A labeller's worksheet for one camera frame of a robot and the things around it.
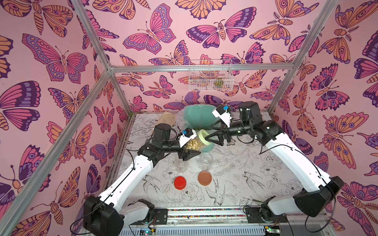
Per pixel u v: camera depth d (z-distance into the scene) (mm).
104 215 378
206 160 925
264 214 660
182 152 619
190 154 628
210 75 952
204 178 857
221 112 568
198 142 668
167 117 1171
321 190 389
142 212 617
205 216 746
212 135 577
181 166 898
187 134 594
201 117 960
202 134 633
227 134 566
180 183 834
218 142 581
